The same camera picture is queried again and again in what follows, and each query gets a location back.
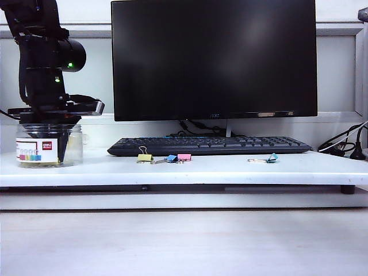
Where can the black computer keyboard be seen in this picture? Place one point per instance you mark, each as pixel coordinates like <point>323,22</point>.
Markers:
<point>207,145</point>

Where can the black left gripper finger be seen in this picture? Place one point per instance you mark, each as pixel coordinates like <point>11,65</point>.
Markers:
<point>63,138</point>
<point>36,130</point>

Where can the grey partition frame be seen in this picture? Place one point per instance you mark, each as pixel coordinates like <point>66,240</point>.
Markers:
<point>339,30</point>

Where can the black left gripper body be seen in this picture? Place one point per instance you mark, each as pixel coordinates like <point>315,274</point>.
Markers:
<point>46,116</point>

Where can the teal binder clip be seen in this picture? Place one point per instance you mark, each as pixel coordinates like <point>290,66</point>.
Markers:
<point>272,158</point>

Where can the blue binder clip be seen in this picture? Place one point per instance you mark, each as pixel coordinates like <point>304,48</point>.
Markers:
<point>171,157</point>

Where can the black power plug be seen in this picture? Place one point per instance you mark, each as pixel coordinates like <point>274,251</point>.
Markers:
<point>358,153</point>

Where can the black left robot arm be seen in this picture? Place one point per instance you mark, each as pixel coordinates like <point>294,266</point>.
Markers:
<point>37,57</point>

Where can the white raised desk board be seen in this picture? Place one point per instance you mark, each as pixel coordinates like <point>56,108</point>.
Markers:
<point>201,172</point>

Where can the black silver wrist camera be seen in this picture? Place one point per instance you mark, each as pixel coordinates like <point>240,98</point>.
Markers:
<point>100,108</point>

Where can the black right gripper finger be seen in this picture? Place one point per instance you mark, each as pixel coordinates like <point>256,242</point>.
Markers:
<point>363,15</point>

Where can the silver monitor stand leg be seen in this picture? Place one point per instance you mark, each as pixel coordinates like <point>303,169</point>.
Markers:
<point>228,129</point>

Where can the black computer monitor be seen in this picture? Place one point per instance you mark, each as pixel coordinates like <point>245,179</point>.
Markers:
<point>212,57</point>

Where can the round transparent plastic box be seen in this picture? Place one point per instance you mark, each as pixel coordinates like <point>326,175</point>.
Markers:
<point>75,155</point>

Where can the pink binder clip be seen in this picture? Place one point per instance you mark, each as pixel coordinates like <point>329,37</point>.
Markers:
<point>184,157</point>

